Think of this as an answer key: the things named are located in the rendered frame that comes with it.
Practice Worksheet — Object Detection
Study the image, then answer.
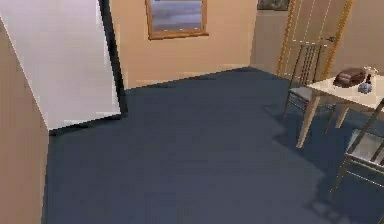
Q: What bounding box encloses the clear glass bowl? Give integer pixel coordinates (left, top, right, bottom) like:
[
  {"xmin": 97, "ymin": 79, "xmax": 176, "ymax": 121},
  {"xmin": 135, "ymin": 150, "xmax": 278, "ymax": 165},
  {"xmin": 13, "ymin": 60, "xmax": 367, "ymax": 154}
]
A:
[{"xmin": 363, "ymin": 66, "xmax": 379, "ymax": 80}]

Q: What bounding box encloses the blue round flask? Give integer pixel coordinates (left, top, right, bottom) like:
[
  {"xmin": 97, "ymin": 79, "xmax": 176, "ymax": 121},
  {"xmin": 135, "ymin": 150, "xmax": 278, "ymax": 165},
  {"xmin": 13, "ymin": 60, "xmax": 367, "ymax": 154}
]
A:
[{"xmin": 358, "ymin": 74, "xmax": 373, "ymax": 95}]

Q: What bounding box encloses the dark metal grey-seat chair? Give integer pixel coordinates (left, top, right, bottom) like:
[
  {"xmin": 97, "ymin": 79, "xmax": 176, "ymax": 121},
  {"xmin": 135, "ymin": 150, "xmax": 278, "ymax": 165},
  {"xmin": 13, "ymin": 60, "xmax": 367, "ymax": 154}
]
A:
[{"xmin": 329, "ymin": 98, "xmax": 384, "ymax": 224}]

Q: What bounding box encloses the tan room door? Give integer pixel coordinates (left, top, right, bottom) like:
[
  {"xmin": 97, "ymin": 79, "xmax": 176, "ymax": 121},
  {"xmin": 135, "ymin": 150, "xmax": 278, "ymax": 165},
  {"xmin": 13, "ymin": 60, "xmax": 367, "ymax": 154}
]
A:
[{"xmin": 276, "ymin": 0, "xmax": 354, "ymax": 82}]

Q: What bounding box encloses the dark framed wall picture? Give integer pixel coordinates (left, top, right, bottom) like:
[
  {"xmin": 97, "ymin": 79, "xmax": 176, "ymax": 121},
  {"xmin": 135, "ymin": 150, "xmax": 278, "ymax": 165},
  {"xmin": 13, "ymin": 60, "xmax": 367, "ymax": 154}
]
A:
[{"xmin": 257, "ymin": 0, "xmax": 290, "ymax": 12}]

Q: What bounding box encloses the light wooden table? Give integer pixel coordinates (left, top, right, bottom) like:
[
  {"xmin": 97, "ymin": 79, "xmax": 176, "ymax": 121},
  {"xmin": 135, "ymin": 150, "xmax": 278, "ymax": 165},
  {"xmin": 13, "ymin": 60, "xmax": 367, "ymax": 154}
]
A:
[{"xmin": 295, "ymin": 75, "xmax": 384, "ymax": 149}]

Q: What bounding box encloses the dark metal slatted chair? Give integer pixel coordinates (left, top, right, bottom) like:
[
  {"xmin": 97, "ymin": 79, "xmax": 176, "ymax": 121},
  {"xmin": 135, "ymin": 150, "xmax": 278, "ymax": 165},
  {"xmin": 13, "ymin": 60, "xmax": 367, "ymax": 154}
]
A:
[{"xmin": 282, "ymin": 43, "xmax": 336, "ymax": 134}]

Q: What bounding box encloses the wooden framed window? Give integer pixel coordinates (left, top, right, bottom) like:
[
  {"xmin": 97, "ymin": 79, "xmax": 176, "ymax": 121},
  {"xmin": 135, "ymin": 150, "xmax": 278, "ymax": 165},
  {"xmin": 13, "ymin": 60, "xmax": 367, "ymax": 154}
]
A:
[{"xmin": 144, "ymin": 0, "xmax": 210, "ymax": 41}]

